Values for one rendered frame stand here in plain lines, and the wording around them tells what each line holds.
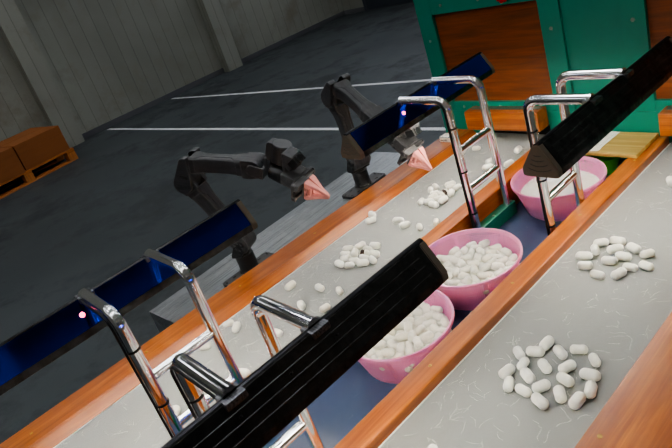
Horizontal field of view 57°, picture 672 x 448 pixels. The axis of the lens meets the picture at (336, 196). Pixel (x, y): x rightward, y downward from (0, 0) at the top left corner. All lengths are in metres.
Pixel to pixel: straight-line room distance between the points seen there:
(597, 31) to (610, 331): 0.99
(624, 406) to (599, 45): 1.18
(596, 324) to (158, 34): 9.35
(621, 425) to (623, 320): 0.29
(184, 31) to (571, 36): 8.83
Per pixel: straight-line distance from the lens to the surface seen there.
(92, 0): 9.88
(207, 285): 2.13
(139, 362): 1.21
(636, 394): 1.18
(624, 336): 1.33
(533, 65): 2.17
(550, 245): 1.57
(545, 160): 1.25
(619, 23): 1.99
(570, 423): 1.18
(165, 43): 10.28
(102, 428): 1.61
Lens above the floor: 1.59
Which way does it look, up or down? 23 degrees down
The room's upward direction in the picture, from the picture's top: 19 degrees counter-clockwise
